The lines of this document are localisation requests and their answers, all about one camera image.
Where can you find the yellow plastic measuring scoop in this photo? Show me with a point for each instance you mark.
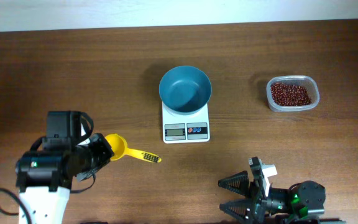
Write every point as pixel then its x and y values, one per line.
pixel 120 149

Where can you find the white digital kitchen scale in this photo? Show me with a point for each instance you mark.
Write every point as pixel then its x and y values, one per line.
pixel 185 128

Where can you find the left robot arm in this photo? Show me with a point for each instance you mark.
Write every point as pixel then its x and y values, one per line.
pixel 69 150

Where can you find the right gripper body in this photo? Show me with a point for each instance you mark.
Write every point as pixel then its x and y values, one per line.
pixel 257 191

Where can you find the red beans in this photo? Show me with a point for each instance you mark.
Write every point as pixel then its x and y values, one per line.
pixel 290 95

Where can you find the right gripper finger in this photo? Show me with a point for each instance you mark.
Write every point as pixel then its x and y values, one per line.
pixel 237 183
pixel 238 209

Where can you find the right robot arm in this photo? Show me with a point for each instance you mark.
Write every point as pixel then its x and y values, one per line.
pixel 302 202

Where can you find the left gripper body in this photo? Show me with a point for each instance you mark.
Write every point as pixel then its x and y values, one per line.
pixel 103 149

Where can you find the teal plastic bowl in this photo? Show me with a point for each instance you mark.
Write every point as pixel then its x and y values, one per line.
pixel 185 89

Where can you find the clear plastic container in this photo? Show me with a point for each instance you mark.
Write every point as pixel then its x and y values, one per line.
pixel 305 81

